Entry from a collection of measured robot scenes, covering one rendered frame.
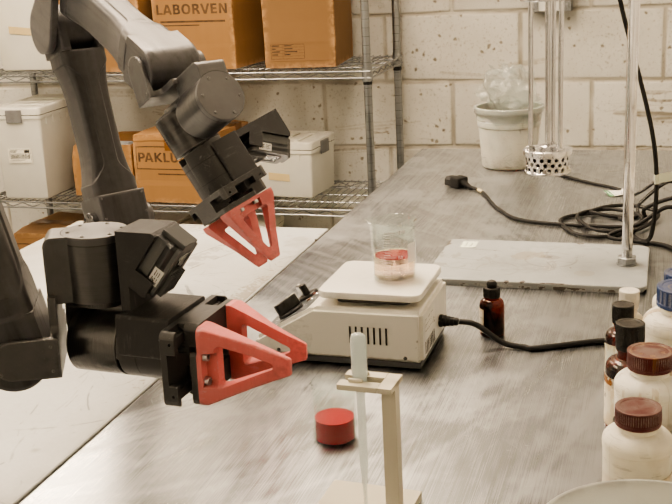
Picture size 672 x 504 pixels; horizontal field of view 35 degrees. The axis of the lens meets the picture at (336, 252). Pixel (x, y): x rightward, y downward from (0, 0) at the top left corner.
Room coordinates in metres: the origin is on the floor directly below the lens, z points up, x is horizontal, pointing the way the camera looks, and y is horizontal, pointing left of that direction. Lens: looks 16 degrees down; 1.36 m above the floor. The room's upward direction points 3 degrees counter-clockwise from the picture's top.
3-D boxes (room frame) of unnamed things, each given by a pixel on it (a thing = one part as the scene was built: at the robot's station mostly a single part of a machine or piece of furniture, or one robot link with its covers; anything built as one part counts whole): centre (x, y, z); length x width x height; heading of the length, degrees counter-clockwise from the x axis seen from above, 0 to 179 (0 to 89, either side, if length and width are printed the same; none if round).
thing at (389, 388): (0.78, -0.01, 0.96); 0.08 x 0.08 x 0.13; 69
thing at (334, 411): (0.93, 0.01, 0.93); 0.04 x 0.04 x 0.06
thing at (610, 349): (1.03, -0.29, 0.94); 0.04 x 0.04 x 0.09
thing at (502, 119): (2.14, -0.37, 1.01); 0.14 x 0.14 x 0.21
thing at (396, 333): (1.17, -0.03, 0.94); 0.22 x 0.13 x 0.08; 71
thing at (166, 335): (0.84, 0.15, 1.04); 0.10 x 0.07 x 0.07; 160
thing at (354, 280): (1.16, -0.05, 0.98); 0.12 x 0.12 x 0.01; 71
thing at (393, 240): (1.15, -0.06, 1.02); 0.06 x 0.05 x 0.08; 82
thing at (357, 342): (0.78, -0.01, 1.04); 0.01 x 0.01 x 0.04; 70
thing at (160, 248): (0.84, 0.14, 1.09); 0.07 x 0.06 x 0.11; 160
